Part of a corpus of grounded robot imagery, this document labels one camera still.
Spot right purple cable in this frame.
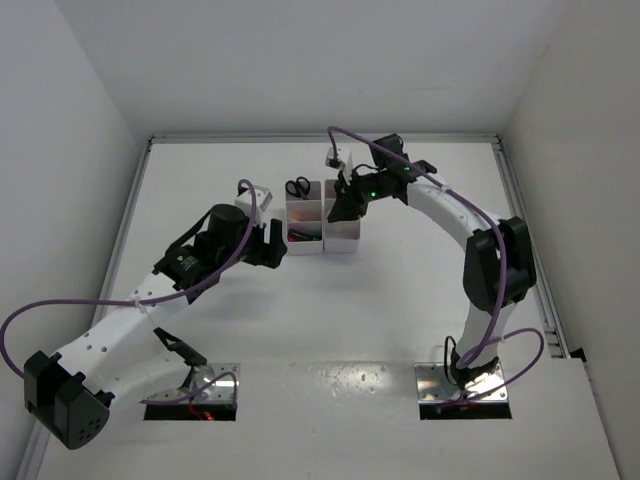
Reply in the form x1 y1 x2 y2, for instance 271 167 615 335
325 125 546 407

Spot pink black highlighter marker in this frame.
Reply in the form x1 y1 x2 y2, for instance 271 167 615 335
287 229 321 242

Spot black handled scissors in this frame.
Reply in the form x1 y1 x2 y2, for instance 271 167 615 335
285 176 311 200

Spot green black highlighter marker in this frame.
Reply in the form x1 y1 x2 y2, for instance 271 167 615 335
292 232 321 242

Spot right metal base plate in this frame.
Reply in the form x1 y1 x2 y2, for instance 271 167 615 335
414 362 509 405

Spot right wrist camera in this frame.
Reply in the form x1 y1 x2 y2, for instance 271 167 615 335
325 147 354 186

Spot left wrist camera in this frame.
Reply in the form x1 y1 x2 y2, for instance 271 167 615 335
234 186 273 225

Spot metal base plate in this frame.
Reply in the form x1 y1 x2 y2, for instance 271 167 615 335
177 363 240 404
414 362 509 405

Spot aluminium table frame rail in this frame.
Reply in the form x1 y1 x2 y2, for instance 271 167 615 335
16 135 584 479

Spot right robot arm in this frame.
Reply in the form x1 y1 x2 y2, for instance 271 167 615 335
325 134 537 388

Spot white left organizer box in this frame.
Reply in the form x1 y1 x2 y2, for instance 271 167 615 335
285 176 323 256

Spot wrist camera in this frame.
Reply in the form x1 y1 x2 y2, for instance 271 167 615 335
234 186 273 225
325 147 354 186

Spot white organizer box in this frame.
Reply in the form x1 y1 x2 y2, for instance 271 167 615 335
285 176 323 256
322 179 361 253

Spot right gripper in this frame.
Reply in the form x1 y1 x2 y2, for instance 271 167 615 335
330 168 388 221

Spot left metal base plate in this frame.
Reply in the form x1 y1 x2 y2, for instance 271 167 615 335
177 363 240 404

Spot white right organizer box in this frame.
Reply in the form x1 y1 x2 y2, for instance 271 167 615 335
322 179 361 253

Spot purple cable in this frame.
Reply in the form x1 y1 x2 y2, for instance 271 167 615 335
0 178 259 407
325 125 546 407

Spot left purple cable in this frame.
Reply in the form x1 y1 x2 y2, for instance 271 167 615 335
0 178 259 407

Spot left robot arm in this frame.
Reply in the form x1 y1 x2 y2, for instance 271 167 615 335
23 204 287 450

